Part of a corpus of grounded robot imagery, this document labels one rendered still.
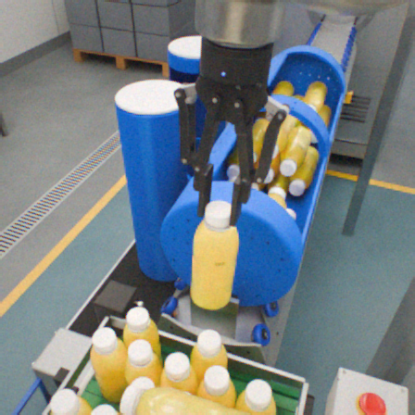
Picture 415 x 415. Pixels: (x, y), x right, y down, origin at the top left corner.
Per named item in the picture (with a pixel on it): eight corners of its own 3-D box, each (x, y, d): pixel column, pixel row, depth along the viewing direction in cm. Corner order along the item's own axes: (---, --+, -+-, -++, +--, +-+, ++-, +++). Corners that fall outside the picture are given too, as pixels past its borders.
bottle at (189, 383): (205, 417, 77) (205, 373, 67) (174, 436, 75) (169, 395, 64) (187, 388, 82) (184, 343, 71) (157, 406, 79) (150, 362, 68)
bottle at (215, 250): (187, 282, 69) (191, 204, 59) (226, 278, 70) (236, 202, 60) (193, 313, 64) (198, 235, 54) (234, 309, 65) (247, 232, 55)
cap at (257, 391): (275, 394, 64) (276, 388, 63) (262, 414, 62) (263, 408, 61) (254, 380, 66) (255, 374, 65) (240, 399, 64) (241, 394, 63)
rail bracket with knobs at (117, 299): (150, 319, 94) (145, 290, 87) (135, 345, 89) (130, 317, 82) (112, 306, 97) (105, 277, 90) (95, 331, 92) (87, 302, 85)
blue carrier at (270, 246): (333, 131, 150) (356, 53, 131) (282, 323, 88) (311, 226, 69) (258, 114, 157) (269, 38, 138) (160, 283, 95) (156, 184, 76)
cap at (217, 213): (202, 210, 58) (203, 200, 57) (229, 209, 59) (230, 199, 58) (207, 229, 55) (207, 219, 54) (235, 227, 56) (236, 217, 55)
